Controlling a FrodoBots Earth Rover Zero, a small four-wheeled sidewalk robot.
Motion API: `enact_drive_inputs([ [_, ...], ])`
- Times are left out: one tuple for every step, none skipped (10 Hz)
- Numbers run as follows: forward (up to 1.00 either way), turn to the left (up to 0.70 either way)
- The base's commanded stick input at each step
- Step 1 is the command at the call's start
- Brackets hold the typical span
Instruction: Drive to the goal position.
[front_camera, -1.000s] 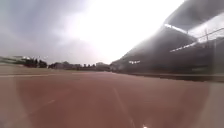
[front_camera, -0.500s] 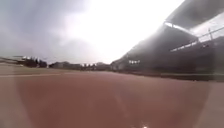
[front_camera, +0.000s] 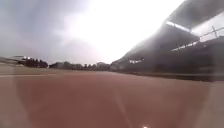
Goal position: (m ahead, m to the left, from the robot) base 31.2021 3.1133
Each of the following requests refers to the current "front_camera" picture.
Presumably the red running track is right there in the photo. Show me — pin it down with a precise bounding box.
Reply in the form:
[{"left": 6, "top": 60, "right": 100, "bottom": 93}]
[{"left": 0, "top": 70, "right": 224, "bottom": 128}]

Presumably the row of distant trees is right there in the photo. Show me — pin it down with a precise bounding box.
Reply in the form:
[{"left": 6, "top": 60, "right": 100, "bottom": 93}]
[{"left": 21, "top": 57, "right": 112, "bottom": 71}]

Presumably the large grandstand building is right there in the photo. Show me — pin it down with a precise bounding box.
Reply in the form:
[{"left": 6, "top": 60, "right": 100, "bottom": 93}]
[{"left": 109, "top": 0, "right": 224, "bottom": 83}]

